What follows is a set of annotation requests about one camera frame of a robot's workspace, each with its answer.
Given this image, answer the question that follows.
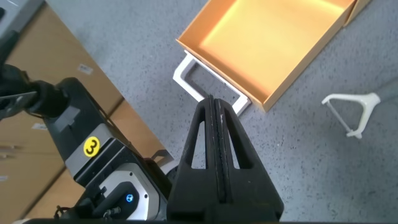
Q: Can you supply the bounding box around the yellow drawer with white handle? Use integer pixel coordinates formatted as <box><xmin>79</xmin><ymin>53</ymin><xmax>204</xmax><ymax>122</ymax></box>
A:
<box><xmin>172</xmin><ymin>0</ymin><xmax>357</xmax><ymax>116</ymax></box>

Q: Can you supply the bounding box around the white peeler with grey handle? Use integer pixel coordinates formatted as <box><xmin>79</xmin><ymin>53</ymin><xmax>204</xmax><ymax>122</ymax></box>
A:
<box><xmin>321</xmin><ymin>92</ymin><xmax>382</xmax><ymax>139</ymax></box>

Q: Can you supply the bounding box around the brown cardboard box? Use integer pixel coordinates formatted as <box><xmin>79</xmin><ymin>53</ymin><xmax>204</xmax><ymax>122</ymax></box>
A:
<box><xmin>5</xmin><ymin>2</ymin><xmax>125</xmax><ymax>116</ymax></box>
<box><xmin>0</xmin><ymin>111</ymin><xmax>67</xmax><ymax>222</ymax></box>
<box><xmin>24</xmin><ymin>98</ymin><xmax>170</xmax><ymax>220</ymax></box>

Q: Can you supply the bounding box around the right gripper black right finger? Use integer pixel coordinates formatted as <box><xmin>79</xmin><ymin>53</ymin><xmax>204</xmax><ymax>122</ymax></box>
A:
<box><xmin>213</xmin><ymin>98</ymin><xmax>285</xmax><ymax>222</ymax></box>

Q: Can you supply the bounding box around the yellow drawer case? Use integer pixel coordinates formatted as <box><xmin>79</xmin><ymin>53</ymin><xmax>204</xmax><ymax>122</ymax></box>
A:
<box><xmin>343</xmin><ymin>0</ymin><xmax>373</xmax><ymax>27</ymax></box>

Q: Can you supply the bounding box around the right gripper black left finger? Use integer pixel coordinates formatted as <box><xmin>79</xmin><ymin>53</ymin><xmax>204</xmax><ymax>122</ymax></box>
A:
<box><xmin>166</xmin><ymin>95</ymin><xmax>220</xmax><ymax>222</ymax></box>

